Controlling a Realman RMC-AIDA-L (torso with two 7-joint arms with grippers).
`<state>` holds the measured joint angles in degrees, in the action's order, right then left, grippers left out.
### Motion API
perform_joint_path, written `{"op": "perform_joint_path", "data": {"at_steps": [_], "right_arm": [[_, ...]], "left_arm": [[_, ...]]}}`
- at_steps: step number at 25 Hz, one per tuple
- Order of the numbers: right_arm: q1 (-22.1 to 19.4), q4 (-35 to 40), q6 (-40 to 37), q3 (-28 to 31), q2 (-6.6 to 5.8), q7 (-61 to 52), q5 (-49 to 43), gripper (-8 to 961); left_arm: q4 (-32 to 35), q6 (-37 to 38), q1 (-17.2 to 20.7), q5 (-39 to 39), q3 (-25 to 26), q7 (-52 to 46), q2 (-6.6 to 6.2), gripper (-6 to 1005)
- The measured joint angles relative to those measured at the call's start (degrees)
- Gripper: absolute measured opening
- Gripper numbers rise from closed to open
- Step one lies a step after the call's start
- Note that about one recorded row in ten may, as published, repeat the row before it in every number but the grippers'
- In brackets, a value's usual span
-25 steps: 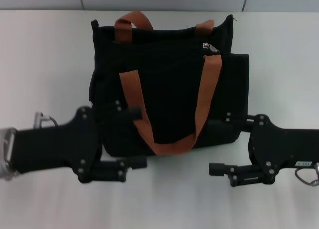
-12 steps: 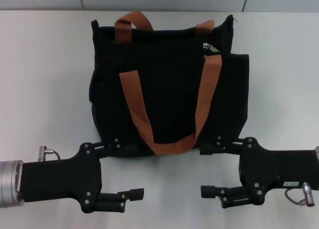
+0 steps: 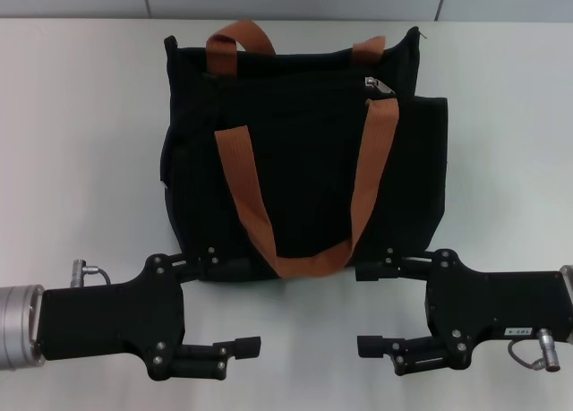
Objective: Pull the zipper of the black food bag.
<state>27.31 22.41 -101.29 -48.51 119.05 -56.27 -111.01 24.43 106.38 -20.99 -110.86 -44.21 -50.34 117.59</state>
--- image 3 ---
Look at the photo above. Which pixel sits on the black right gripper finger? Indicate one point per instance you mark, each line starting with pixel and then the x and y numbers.
pixel 403 350
pixel 380 270

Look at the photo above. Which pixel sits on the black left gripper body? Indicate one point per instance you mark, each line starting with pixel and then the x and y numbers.
pixel 112 317

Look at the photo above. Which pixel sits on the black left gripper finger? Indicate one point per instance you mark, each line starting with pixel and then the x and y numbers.
pixel 206 357
pixel 219 268

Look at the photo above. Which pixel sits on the silver zipper pull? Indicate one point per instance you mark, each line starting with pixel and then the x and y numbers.
pixel 380 88

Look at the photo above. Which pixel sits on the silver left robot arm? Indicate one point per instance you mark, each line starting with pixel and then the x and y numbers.
pixel 18 326

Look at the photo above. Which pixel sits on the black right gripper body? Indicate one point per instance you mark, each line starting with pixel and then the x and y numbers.
pixel 492 308

